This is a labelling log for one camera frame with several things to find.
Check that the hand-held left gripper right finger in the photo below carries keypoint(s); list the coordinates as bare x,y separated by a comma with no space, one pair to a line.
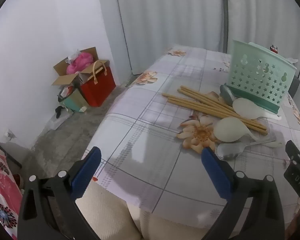
216,173

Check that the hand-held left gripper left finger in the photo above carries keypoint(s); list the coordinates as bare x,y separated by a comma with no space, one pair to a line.
86,173

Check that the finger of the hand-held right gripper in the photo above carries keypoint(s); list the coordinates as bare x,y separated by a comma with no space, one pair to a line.
293,151

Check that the cream plastic rice paddle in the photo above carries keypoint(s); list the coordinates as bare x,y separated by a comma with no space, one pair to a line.
227,130

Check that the white plastic rice paddle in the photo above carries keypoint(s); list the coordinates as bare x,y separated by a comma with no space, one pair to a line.
245,108

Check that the pile of wooden chopsticks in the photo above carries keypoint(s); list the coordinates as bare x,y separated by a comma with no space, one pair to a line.
202,103

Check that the metal spoon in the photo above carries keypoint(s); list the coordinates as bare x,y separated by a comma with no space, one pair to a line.
228,151
226,95

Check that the green plastic utensil basket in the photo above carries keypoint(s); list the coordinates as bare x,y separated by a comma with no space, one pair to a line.
255,80

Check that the cream fleece pants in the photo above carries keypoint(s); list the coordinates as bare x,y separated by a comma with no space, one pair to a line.
110,212

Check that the grey cabinet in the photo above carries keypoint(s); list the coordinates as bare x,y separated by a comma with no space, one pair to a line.
295,87

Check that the floral checked tablecloth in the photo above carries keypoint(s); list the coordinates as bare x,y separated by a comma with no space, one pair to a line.
165,130

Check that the teal bag on floor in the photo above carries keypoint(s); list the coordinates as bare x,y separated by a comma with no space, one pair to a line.
73,102

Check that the pink floral blanket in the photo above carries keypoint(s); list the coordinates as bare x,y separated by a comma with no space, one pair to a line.
2,180

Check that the red tote bag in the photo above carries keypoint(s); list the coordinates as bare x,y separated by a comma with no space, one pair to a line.
100,87

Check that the white plastic bag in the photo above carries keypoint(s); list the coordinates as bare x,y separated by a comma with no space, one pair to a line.
292,60

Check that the red thermos bottle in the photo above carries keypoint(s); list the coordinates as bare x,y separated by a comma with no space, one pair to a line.
273,48

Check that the cardboard box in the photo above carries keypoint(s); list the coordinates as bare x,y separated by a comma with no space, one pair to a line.
62,67

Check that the pink plastic bag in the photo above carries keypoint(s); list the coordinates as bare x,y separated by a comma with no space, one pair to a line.
80,61

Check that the clear plastic bag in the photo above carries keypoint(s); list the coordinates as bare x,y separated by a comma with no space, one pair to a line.
73,56

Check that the white curtain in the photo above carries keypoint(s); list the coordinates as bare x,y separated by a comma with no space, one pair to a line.
165,17

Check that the white wall socket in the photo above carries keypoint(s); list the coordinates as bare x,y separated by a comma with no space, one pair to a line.
10,134

